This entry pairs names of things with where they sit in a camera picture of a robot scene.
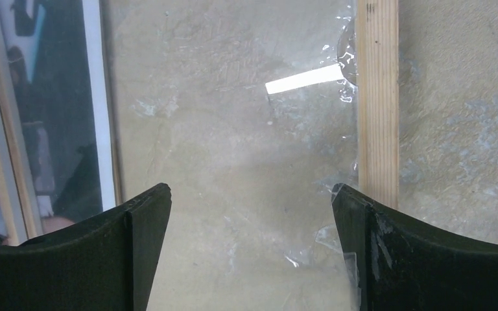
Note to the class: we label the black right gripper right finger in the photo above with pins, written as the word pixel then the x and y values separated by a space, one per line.
pixel 403 263

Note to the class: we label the white wooden picture frame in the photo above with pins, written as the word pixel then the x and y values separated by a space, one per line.
pixel 376 27

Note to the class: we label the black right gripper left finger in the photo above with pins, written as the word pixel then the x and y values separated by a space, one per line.
pixel 107 262

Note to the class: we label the clear acrylic sheet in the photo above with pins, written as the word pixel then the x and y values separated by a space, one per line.
pixel 238 106

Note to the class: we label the colour photo print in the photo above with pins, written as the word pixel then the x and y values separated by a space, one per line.
pixel 56 139

